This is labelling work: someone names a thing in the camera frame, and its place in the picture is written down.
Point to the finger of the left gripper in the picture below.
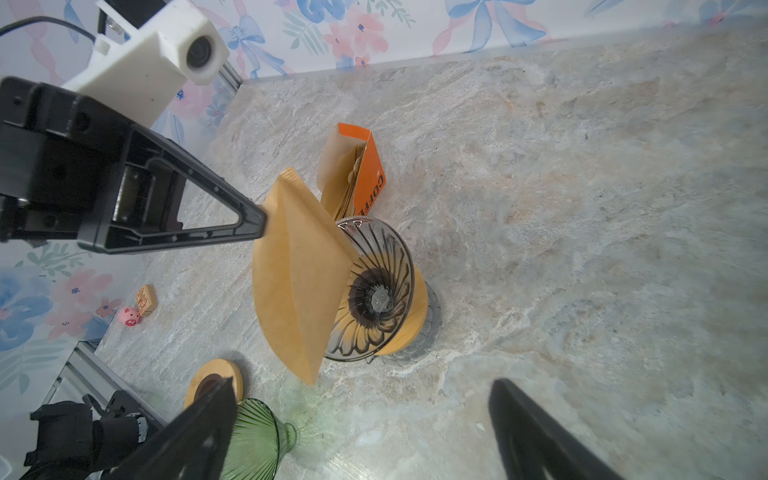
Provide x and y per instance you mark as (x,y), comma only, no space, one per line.
(158,196)

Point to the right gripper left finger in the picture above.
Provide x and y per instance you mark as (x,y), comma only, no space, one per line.
(193,446)

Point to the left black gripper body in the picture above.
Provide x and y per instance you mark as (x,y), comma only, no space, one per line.
(55,147)

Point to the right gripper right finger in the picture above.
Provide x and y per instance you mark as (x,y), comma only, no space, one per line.
(533,445)

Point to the grey glass carafe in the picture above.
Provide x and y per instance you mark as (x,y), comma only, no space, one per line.
(423,342)

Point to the brown paper coffee filter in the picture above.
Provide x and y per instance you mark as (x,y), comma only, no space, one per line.
(300,269)

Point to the wooden ring dripper holder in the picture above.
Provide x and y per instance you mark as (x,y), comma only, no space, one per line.
(414,319)

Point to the grey glass dripper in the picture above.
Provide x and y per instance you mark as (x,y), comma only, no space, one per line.
(378,291)

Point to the orange coffee filter pack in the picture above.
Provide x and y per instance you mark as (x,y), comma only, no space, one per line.
(350,174)

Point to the green glass dripper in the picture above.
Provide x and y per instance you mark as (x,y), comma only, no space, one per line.
(259,443)

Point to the small wooden block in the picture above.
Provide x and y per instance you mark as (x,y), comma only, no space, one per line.
(146,300)

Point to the small pink pig toy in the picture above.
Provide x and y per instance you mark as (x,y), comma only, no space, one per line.
(129,316)

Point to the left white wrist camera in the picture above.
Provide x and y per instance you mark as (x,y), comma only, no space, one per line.
(170,43)

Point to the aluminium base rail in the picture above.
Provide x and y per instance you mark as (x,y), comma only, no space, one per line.
(85,373)

